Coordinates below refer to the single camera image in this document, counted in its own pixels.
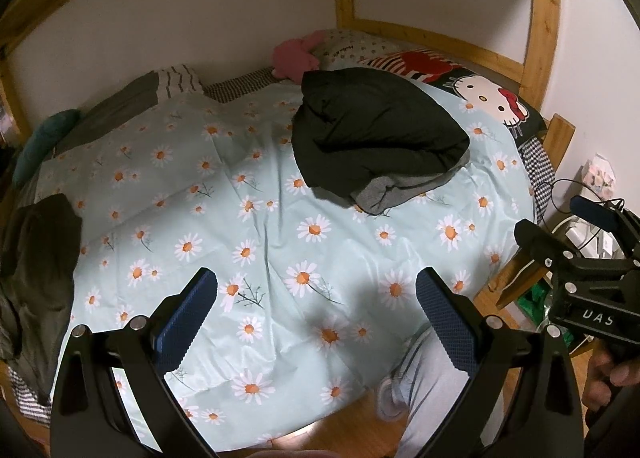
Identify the green object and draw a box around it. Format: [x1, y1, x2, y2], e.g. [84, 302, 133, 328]
[517, 283, 552, 320]

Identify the dark olive garment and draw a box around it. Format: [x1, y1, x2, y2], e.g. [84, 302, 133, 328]
[0, 193, 84, 365]

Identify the cartoon cat pillow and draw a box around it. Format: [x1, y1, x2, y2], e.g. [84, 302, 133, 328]
[360, 49, 548, 140]

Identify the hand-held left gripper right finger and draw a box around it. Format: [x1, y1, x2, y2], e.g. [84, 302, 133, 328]
[416, 266, 586, 458]

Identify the wavy striped pillow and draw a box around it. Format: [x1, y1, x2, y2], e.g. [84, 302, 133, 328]
[150, 65, 204, 99]

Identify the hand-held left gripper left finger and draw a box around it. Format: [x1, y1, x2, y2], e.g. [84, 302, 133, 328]
[50, 267, 219, 458]

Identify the black cable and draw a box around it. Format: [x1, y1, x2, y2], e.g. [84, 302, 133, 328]
[544, 177, 627, 221]

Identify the small floral box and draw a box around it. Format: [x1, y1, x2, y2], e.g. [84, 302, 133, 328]
[581, 153, 617, 200]

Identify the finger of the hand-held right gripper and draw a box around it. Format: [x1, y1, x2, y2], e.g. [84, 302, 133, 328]
[514, 219, 637, 290]
[570, 195, 640, 264]

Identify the grey cloth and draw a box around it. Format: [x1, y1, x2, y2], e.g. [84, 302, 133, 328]
[52, 72, 162, 154]

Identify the wooden bed frame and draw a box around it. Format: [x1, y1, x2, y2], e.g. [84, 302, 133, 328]
[0, 0, 577, 329]

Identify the person's light grey pants leg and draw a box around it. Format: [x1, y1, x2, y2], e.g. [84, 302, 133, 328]
[379, 325, 506, 458]

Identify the white dotted pillow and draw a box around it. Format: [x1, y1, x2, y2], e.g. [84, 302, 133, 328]
[312, 30, 401, 70]

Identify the floral daisy duvet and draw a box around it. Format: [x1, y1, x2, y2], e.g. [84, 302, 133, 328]
[37, 83, 536, 454]

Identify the teal cushion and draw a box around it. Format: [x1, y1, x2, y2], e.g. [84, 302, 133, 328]
[12, 109, 81, 186]

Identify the white power strip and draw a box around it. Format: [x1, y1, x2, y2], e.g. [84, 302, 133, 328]
[564, 217, 617, 260]

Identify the person's right hand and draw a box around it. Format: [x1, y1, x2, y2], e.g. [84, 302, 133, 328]
[584, 352, 640, 432]

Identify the large dark garment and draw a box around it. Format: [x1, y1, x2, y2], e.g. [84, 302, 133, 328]
[291, 67, 472, 215]

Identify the pink plush toy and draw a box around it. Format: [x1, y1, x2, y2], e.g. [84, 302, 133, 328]
[271, 30, 326, 79]

